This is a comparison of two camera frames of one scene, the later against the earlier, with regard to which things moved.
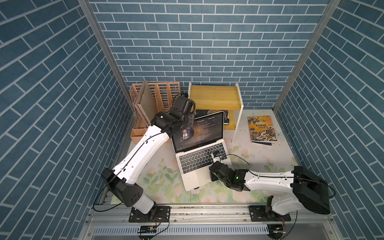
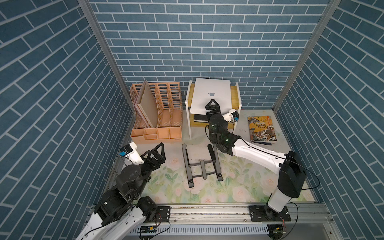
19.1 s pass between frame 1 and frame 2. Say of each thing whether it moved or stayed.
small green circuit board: stayed
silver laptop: moved
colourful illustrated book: stayed
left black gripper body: moved
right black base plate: stayed
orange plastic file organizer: stayed
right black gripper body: moved
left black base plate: stayed
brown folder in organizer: stayed
